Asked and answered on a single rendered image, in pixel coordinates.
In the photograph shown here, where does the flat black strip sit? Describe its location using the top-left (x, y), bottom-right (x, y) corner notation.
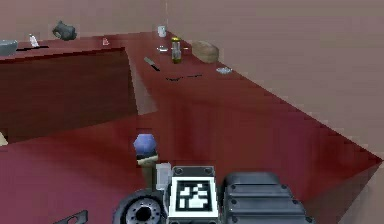
top-left (15, 45), bottom-right (50, 52)

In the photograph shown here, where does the grey metal bowl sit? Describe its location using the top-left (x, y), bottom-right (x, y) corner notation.
top-left (0, 39), bottom-right (19, 57)

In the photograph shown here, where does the tan bread loaf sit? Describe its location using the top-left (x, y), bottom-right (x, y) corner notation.
top-left (191, 40), bottom-right (220, 64)

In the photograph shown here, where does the thin black utensil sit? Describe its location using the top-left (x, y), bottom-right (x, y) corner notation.
top-left (165, 73), bottom-right (204, 82)

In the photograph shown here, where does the dark red kitchen counter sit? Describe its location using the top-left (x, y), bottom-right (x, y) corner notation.
top-left (0, 31), bottom-right (384, 224)

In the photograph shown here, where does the small white shaker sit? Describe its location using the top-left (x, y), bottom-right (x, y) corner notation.
top-left (28, 33), bottom-right (40, 48)

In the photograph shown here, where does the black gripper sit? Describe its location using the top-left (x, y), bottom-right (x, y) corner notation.
top-left (112, 188), bottom-right (169, 224)

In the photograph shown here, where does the yellow capped glass bottle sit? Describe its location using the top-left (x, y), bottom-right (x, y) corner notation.
top-left (170, 36), bottom-right (183, 65)

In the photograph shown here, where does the black handled meat cleaver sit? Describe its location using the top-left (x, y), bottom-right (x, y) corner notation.
top-left (143, 56), bottom-right (161, 72)

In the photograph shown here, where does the dark grey kettle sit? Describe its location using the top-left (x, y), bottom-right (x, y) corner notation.
top-left (51, 20), bottom-right (78, 42)

